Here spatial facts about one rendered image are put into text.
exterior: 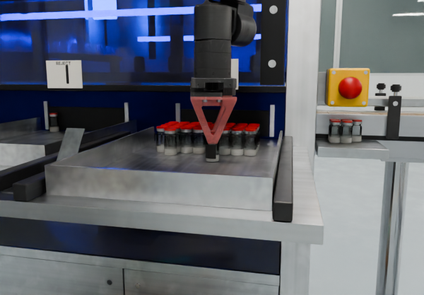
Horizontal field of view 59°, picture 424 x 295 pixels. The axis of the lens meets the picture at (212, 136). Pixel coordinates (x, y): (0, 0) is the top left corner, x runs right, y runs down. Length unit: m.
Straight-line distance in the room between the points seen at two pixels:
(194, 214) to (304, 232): 0.11
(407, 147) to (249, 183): 0.56
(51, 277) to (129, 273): 0.21
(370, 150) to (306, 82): 0.18
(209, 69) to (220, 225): 0.26
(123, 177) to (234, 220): 0.13
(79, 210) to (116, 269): 0.53
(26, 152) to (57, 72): 0.31
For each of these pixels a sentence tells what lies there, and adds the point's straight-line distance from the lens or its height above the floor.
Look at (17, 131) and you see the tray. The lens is 0.97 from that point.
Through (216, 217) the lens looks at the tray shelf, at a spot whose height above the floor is 0.88.
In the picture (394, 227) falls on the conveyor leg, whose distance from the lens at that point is 0.98.
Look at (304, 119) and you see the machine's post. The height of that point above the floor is 0.93.
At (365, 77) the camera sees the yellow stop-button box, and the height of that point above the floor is 1.01.
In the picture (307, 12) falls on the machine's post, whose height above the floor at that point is 1.13.
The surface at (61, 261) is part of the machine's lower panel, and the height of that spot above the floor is 0.58.
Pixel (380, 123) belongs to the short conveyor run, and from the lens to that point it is 0.88.
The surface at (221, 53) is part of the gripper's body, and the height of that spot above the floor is 1.05.
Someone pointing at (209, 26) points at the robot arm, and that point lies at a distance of 0.56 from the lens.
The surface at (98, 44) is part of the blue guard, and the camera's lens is 0.85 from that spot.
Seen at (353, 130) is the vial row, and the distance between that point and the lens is 0.83.
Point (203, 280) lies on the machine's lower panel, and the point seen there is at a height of 0.57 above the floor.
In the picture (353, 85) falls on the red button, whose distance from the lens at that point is 0.72.
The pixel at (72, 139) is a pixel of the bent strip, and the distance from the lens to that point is 0.59.
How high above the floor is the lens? 1.02
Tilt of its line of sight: 9 degrees down
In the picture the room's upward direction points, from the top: straight up
